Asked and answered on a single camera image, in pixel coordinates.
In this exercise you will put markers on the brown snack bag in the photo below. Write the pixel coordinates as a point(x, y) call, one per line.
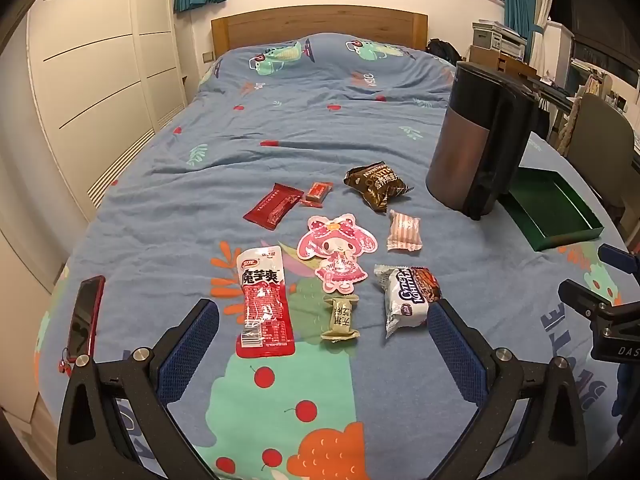
point(377, 182)

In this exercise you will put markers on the long red white snack packet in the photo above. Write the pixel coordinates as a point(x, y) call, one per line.
point(265, 305)

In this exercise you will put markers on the pink cartoon character packet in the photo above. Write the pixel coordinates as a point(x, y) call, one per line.
point(334, 252)

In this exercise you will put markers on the black bag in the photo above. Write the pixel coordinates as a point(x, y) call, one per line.
point(442, 50)

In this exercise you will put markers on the red phone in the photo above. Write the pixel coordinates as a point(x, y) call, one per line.
point(86, 317)

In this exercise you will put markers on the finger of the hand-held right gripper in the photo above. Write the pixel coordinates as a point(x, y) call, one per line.
point(620, 259)
point(582, 296)

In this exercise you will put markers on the white shelf cabinet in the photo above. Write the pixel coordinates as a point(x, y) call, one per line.
point(557, 50)

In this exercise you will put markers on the blue printed blanket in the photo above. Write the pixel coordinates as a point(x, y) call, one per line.
point(320, 125)

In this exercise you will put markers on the dark blue shopping bag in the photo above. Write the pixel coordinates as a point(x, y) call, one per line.
point(541, 117)

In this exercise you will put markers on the wooden drawer cabinet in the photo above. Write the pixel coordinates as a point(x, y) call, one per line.
point(487, 57)

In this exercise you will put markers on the grey chair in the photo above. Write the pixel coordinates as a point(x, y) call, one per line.
point(602, 140)

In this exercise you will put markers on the dark red snack packet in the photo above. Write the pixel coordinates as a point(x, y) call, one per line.
point(272, 206)

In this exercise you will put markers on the grey printer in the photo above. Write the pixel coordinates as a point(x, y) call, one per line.
point(500, 40)

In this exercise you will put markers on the white wardrobe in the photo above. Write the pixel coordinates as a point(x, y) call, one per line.
point(100, 70)

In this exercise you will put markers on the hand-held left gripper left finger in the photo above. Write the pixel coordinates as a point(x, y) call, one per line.
point(192, 355)

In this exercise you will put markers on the black and brown kettle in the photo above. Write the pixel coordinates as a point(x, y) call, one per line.
point(472, 140)

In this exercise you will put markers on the wooden headboard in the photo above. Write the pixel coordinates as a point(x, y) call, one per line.
point(320, 25)

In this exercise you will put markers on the olive green candy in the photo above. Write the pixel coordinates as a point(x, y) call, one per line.
point(340, 319)

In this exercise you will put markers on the small red candy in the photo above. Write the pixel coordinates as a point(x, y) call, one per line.
point(317, 192)

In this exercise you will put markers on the pink striped candy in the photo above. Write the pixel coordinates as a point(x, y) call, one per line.
point(404, 230)

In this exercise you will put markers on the green tray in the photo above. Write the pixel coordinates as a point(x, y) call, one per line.
point(545, 207)

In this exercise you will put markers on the white cookie packet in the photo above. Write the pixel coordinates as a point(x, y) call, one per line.
point(405, 300)

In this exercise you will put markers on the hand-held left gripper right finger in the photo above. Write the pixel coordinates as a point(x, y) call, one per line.
point(455, 355)

